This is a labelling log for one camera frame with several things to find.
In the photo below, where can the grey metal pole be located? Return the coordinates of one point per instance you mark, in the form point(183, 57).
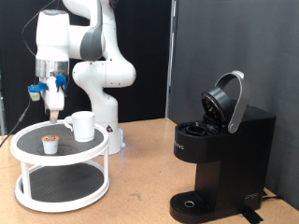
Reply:
point(170, 62)

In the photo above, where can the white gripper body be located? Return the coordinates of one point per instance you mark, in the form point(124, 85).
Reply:
point(54, 99)

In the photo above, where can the black Keurig coffee machine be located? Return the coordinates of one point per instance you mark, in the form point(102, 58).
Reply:
point(236, 155)

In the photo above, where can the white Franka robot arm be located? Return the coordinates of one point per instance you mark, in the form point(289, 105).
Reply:
point(102, 77)

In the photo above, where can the white ceramic mug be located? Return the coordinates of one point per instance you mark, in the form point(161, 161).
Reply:
point(84, 127)

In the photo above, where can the grey metal frame post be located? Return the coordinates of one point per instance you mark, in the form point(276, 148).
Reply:
point(1, 109)

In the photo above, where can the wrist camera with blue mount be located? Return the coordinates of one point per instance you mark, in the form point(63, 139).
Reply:
point(35, 87)

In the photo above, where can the white two-tier turntable stand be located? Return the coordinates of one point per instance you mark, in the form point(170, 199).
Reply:
point(62, 182)

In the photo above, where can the black tape strip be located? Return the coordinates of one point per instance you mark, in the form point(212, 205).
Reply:
point(252, 216)

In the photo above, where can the white orange-rimmed coffee pod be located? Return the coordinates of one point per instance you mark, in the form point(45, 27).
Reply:
point(50, 146)

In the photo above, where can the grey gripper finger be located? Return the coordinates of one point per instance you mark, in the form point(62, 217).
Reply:
point(54, 116)

